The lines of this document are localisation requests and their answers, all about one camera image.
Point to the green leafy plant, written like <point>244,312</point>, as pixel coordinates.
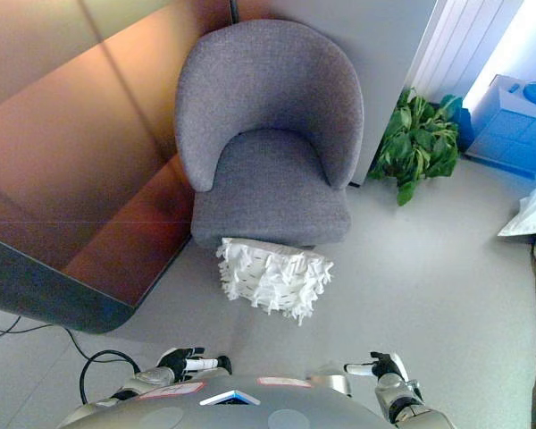
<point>417,143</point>

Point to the white drawer nightstand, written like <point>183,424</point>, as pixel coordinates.
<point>513,129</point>

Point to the grey robot torso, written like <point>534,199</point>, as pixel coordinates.
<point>232,409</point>

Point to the white fringed pillow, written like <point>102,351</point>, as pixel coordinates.
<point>272,277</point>

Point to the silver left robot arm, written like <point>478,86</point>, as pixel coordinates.
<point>149,377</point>

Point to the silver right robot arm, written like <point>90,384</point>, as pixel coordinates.
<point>395,395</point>

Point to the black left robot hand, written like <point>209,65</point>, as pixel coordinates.
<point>176,362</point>

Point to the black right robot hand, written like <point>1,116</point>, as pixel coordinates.
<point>386,366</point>

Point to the grey fabric armchair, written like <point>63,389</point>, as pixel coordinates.
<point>268,89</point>

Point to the white ribbed wall panel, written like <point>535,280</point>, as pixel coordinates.
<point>455,44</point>

